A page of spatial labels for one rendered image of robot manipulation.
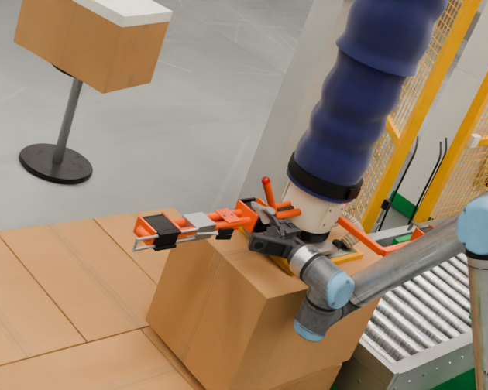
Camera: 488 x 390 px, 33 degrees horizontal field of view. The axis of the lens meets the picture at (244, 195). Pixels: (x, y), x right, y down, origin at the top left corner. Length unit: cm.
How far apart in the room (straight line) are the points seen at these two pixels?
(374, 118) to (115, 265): 112
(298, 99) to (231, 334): 175
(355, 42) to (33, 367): 126
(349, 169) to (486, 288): 62
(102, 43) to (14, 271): 155
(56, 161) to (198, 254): 226
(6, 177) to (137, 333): 191
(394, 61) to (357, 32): 12
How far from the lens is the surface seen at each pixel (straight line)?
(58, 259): 285
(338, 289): 207
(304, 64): 382
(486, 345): 193
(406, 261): 211
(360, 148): 230
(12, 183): 431
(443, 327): 339
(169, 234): 201
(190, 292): 243
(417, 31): 219
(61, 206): 421
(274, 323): 231
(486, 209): 182
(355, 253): 256
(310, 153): 232
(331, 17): 373
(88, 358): 248
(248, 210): 224
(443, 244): 206
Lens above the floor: 214
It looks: 26 degrees down
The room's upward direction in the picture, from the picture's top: 21 degrees clockwise
